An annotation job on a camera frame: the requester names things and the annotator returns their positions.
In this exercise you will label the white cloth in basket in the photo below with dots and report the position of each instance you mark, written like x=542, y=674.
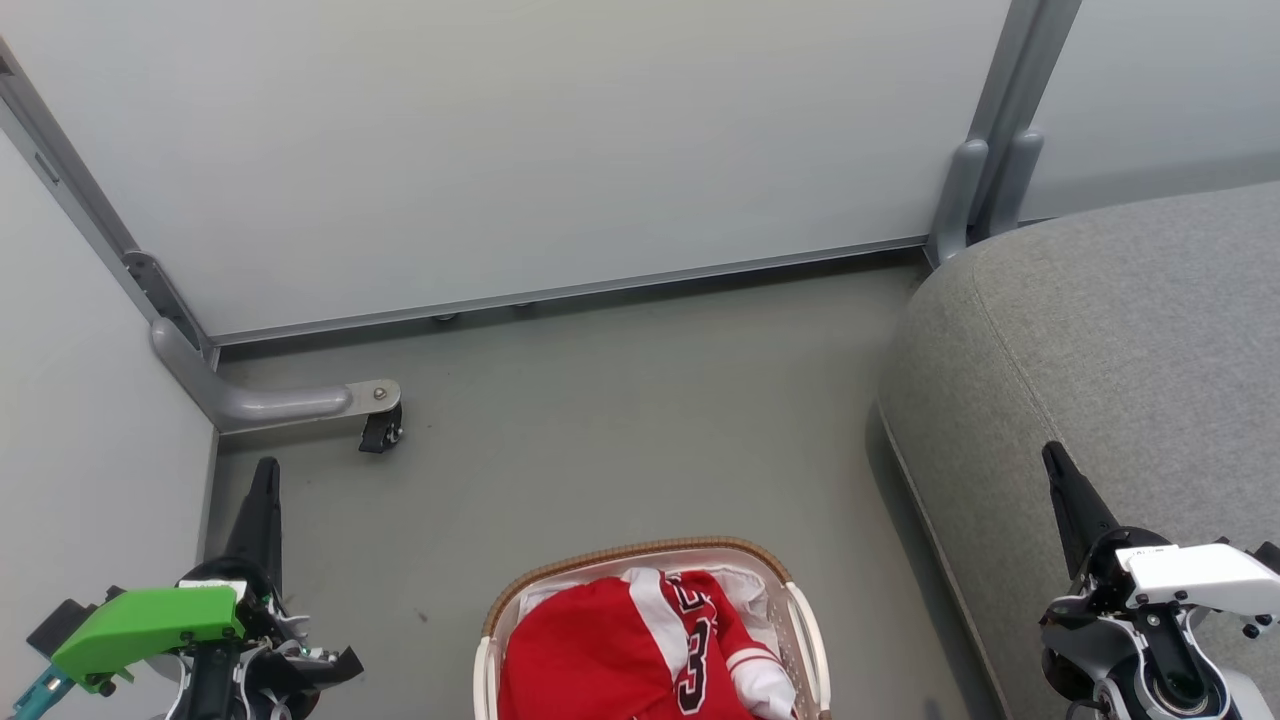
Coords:
x=745, y=590

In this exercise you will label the red basketball jersey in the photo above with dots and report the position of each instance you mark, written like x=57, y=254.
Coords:
x=600, y=650

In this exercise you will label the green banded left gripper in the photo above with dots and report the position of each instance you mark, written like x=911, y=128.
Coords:
x=150, y=620

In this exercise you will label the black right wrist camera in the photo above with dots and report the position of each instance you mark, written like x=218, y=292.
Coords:
x=1268, y=556

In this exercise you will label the grey fabric sofa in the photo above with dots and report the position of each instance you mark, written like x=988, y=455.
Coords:
x=1100, y=360

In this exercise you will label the white brown-rimmed laundry basket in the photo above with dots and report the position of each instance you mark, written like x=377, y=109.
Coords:
x=810, y=640

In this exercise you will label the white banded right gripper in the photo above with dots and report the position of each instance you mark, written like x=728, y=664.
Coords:
x=1190, y=580

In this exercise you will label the grey rounded partition foot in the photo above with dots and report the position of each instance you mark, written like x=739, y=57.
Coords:
x=1018, y=180
x=958, y=200

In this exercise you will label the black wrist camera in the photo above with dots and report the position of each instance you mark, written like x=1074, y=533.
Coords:
x=62, y=625
x=1268, y=556

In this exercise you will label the grey partition corner post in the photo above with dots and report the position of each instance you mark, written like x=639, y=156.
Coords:
x=90, y=190

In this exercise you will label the black caster wheel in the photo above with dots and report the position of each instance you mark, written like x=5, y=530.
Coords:
x=380, y=430

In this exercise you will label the grey partition foot with plate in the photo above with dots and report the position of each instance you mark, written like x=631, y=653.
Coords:
x=260, y=403

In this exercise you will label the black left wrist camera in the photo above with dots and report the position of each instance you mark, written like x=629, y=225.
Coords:
x=62, y=625

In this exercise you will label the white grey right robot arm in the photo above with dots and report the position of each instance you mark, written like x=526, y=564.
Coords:
x=1150, y=665

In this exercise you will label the grey partition bottom rail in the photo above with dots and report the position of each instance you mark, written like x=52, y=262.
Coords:
x=570, y=293

